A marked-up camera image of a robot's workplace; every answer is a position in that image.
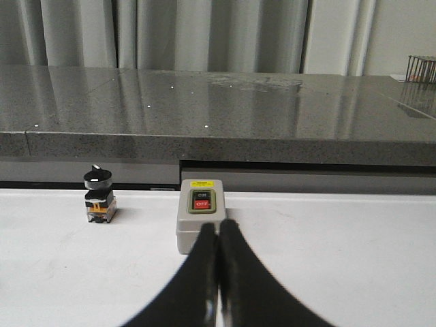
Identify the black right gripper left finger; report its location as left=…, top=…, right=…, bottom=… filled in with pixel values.
left=125, top=223, right=218, bottom=326

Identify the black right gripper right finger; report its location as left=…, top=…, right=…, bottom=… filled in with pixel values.
left=218, top=219, right=330, bottom=326

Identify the grey stone counter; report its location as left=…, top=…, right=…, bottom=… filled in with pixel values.
left=1, top=65, right=435, bottom=195

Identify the grey curtain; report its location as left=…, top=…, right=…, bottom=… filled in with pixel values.
left=1, top=1, right=376, bottom=76

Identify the grey on off switch box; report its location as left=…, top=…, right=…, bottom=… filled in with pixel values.
left=176, top=179, right=226, bottom=255

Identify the black rotary selector switch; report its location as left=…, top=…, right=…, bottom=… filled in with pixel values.
left=84, top=165, right=116, bottom=223

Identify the metal wire rack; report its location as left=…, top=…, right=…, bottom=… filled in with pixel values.
left=405, top=55, right=436, bottom=84

